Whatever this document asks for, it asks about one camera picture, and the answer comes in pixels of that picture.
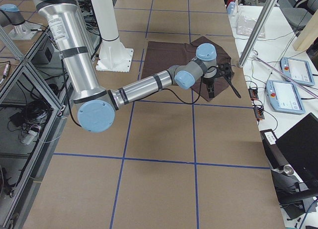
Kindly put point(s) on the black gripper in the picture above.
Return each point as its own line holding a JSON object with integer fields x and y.
{"x": 209, "y": 82}

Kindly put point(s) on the teach pendant tablet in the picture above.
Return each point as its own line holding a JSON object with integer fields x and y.
{"x": 298, "y": 70}
{"x": 283, "y": 97}

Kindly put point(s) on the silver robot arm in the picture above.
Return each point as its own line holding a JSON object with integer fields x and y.
{"x": 97, "y": 105}
{"x": 22, "y": 30}

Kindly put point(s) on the white power adapter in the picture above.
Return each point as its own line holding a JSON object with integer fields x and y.
{"x": 28, "y": 137}

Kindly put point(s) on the near teach pendant tablet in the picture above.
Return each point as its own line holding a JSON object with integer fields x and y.
{"x": 283, "y": 97}

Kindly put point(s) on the grey office chair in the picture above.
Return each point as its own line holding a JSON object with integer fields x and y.
{"x": 299, "y": 15}

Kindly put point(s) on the clear plastic sheet stack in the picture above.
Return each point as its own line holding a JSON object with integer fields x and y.
{"x": 245, "y": 24}

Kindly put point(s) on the dark brown t-shirt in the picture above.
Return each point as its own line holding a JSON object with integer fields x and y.
{"x": 164, "y": 60}

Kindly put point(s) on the aluminium frame post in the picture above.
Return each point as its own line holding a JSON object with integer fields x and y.
{"x": 265, "y": 13}

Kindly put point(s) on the orange black electronics board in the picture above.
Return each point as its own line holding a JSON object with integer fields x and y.
{"x": 253, "y": 93}

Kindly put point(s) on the white pedestal column base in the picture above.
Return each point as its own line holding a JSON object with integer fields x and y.
{"x": 113, "y": 56}

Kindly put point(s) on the black monitor on stand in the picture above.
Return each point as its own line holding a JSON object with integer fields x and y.
{"x": 299, "y": 146}

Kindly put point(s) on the black box with label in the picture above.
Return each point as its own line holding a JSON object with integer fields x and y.
{"x": 274, "y": 155}

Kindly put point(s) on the far teach pendant tablet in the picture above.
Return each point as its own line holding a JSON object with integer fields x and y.
{"x": 298, "y": 70}

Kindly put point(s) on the wooden plank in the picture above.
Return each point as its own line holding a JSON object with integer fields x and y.
{"x": 308, "y": 35}

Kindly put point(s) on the aluminium frame rack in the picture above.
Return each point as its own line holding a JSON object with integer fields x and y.
{"x": 32, "y": 97}

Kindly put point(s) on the silver metal cylinder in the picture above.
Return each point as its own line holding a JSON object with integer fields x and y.
{"x": 286, "y": 170}

